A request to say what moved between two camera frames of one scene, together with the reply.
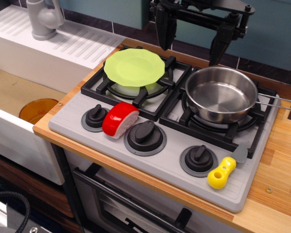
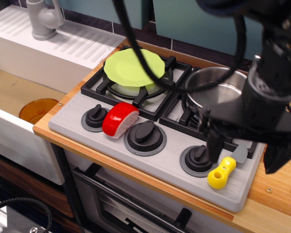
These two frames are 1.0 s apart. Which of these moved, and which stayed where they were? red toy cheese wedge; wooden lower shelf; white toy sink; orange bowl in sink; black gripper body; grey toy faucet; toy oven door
Moved: black gripper body
Stayed: white toy sink; grey toy faucet; orange bowl in sink; toy oven door; wooden lower shelf; red toy cheese wedge
